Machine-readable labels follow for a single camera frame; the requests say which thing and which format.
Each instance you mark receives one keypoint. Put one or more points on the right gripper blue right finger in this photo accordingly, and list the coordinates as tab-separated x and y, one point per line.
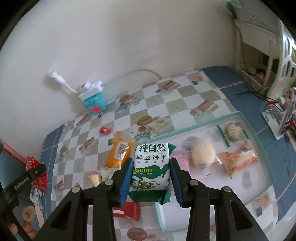
177	180

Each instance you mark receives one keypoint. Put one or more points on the round bun in clear wrapper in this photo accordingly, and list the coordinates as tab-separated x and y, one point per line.
203	155

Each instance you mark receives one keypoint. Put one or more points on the teal shallow tray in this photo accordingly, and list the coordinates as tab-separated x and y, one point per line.
253	184

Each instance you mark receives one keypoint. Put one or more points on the small red candy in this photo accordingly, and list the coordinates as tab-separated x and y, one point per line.
104	130

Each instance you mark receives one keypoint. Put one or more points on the pink rolled mat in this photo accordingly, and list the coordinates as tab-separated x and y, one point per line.
9	151

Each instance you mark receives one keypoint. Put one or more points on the green bean biscuit packet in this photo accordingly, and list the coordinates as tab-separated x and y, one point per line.
151	177

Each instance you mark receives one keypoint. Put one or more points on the red crinkled snack bag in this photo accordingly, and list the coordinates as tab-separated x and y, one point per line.
39	171

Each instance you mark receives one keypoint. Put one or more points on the white wall plug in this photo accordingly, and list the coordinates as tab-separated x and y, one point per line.
57	77

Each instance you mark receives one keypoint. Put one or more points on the white phone stand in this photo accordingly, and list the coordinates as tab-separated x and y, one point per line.
279	120

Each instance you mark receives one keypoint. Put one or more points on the teal toy basket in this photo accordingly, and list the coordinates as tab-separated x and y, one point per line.
96	104

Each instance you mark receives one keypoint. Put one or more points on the tape roll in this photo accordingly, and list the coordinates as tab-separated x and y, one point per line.
28	213

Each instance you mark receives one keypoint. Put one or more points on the white chair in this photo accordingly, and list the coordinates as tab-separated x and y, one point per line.
276	75

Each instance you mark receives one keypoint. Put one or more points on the beige jelly cup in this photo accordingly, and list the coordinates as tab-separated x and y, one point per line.
95	179

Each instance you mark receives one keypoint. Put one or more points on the orange snack packet with barcode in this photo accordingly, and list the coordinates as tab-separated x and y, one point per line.
119	153

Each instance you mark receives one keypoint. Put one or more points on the green edged cracker packet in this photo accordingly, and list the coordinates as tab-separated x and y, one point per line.
232	132

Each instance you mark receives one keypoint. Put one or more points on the white power strip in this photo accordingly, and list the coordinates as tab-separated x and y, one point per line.
88	90

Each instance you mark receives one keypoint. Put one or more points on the checkered printed tablecloth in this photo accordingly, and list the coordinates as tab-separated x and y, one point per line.
212	103

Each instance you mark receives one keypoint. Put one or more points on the orange striped snack packet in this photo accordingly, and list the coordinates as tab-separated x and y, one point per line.
233	162

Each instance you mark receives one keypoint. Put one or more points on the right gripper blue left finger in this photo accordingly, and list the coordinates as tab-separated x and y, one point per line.
125	180

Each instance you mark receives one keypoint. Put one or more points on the white snack packet red text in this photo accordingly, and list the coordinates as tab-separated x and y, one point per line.
107	173

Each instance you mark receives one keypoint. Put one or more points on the red rectangular snack packet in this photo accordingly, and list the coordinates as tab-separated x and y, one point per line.
129	210

